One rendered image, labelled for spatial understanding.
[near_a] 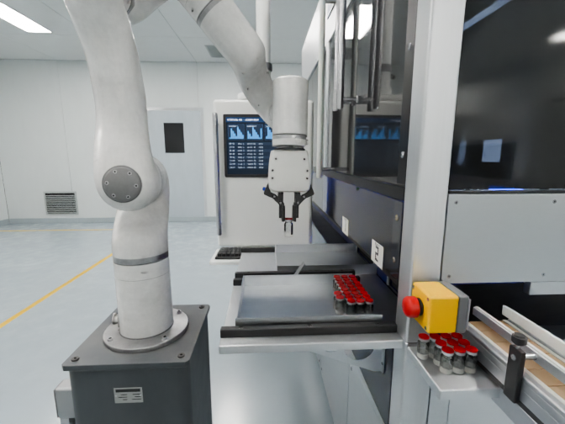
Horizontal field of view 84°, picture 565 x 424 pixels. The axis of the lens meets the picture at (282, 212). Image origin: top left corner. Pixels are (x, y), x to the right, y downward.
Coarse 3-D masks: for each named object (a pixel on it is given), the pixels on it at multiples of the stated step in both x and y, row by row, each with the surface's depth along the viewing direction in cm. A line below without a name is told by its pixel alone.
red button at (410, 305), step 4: (408, 296) 60; (412, 296) 60; (404, 300) 60; (408, 300) 59; (412, 300) 58; (416, 300) 58; (404, 304) 59; (408, 304) 58; (412, 304) 58; (416, 304) 58; (404, 308) 59; (408, 308) 58; (412, 308) 58; (416, 308) 58; (404, 312) 60; (408, 312) 58; (412, 312) 58; (416, 312) 58; (408, 316) 59; (412, 316) 58; (416, 316) 58
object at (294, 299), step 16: (240, 288) 88; (256, 288) 95; (272, 288) 95; (288, 288) 95; (304, 288) 95; (320, 288) 95; (240, 304) 83; (256, 304) 85; (272, 304) 85; (288, 304) 85; (304, 304) 85; (320, 304) 85; (240, 320) 71; (256, 320) 71; (272, 320) 72; (288, 320) 72; (304, 320) 72; (320, 320) 72; (336, 320) 73; (352, 320) 73; (368, 320) 73
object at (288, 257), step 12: (276, 252) 119; (288, 252) 130; (300, 252) 130; (312, 252) 130; (324, 252) 130; (336, 252) 130; (348, 252) 130; (276, 264) 116; (288, 264) 116; (300, 264) 116; (312, 264) 116; (324, 264) 116; (336, 264) 106; (348, 264) 106; (360, 264) 107; (372, 264) 107
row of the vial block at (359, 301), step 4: (344, 276) 93; (344, 280) 90; (348, 280) 90; (348, 284) 87; (352, 284) 87; (348, 288) 86; (352, 288) 84; (352, 292) 82; (356, 292) 82; (356, 296) 79; (360, 296) 79; (356, 300) 77; (360, 300) 77; (364, 300) 77; (356, 304) 78; (360, 304) 77; (356, 308) 77; (360, 308) 77; (364, 308) 78; (356, 312) 77; (360, 312) 77
